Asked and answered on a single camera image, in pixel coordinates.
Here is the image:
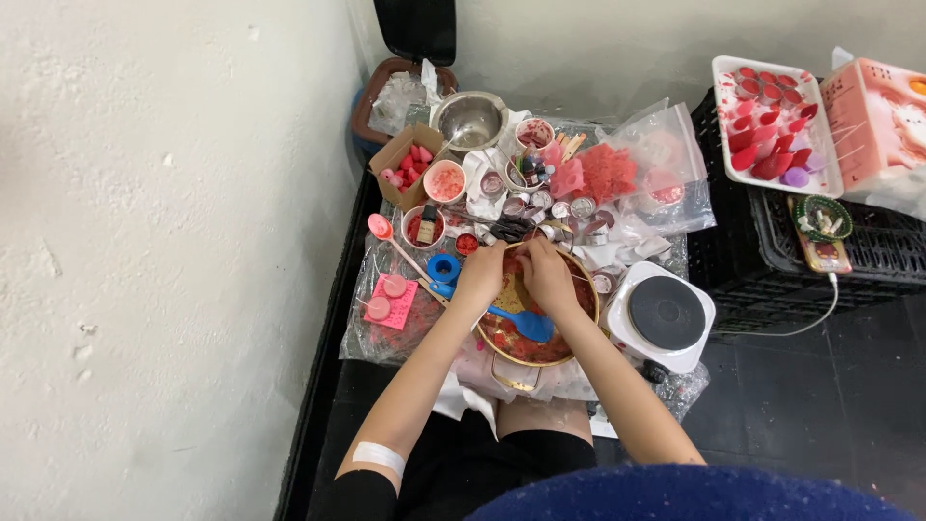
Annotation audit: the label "group of small metal tins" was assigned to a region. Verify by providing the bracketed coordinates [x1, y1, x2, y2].
[477, 170, 621, 294]

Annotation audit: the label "clear zip bags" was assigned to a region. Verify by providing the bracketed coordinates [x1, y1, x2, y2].
[572, 97, 718, 237]

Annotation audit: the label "white plastic tray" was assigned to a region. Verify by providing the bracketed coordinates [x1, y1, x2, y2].
[712, 55, 846, 200]

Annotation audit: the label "heap of red wax pieces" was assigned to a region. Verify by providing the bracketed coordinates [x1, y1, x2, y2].
[579, 143, 638, 204]

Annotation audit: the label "white cup with red wax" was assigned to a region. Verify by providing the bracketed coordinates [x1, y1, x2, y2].
[401, 206, 448, 252]

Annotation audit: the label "person's black shorts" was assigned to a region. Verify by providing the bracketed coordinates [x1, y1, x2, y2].
[307, 407, 599, 521]

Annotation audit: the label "person's blue top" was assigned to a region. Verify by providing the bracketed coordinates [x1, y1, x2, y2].
[463, 463, 921, 521]

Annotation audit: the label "person's leg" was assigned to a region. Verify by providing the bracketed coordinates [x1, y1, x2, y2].
[495, 394, 595, 444]

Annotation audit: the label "brown bin with black lid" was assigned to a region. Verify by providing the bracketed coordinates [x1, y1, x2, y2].
[352, 0, 460, 157]

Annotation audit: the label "pink silicone mold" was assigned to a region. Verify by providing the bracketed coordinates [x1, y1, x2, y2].
[549, 155, 586, 201]

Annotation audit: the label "person's right hand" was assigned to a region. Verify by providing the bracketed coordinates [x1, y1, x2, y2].
[515, 236, 584, 324]

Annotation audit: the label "steel mixing bowl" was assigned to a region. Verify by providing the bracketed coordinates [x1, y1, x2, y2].
[430, 91, 510, 153]

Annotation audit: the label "clear plastic sheet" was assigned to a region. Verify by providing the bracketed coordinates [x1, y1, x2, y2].
[340, 116, 714, 425]

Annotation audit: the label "white paper under pot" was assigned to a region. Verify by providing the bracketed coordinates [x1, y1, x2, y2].
[433, 346, 617, 440]

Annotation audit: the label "red-stained white cup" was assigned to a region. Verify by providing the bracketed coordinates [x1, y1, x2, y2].
[514, 118, 557, 152]

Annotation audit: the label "black scissors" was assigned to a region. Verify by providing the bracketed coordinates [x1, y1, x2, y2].
[463, 210, 538, 244]

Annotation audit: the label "black plastic crates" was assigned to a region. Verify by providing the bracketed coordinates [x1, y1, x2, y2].
[686, 85, 926, 335]

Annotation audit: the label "pink plastic spoon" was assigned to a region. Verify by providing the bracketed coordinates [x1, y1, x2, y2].
[367, 213, 433, 282]

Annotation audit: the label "blue silicone spatula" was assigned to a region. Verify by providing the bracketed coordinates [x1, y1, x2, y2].
[418, 278, 556, 344]

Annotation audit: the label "phone in printed case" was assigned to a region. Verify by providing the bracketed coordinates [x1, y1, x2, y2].
[787, 195, 854, 276]

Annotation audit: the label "white charging cable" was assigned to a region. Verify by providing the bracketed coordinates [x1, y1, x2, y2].
[712, 272, 841, 339]

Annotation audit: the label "cardboard box of pink pieces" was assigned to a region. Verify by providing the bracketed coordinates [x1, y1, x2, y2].
[368, 123, 447, 213]

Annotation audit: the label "blue tape roll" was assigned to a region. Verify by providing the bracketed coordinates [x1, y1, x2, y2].
[427, 253, 463, 285]

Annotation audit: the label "person's left hand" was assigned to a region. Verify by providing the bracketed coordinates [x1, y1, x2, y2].
[454, 240, 509, 311]

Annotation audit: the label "pink carton box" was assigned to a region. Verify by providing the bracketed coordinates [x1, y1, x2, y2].
[819, 58, 926, 195]

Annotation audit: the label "white electric hot plate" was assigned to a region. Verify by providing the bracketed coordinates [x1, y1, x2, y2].
[606, 260, 718, 385]

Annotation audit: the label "white cup with pink wax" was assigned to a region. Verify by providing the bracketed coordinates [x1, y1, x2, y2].
[423, 160, 468, 206]

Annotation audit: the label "green patterned bowl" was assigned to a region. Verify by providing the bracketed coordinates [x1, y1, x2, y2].
[792, 194, 855, 243]

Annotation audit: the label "crumpled white tissues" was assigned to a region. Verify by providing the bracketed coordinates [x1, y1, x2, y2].
[462, 109, 535, 222]

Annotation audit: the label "cup of small dye bottles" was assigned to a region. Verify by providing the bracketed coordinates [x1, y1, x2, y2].
[505, 147, 558, 195]

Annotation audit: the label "group of red candles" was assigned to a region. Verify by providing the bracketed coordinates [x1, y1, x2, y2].
[727, 67, 830, 190]

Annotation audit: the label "brown glass bottle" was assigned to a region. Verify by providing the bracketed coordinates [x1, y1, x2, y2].
[417, 204, 440, 246]

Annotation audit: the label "bundle of wooden sticks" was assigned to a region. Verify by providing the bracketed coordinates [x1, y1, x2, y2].
[553, 132, 589, 165]

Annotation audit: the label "gold pot with red wax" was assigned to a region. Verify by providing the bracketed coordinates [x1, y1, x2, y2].
[474, 241, 601, 393]

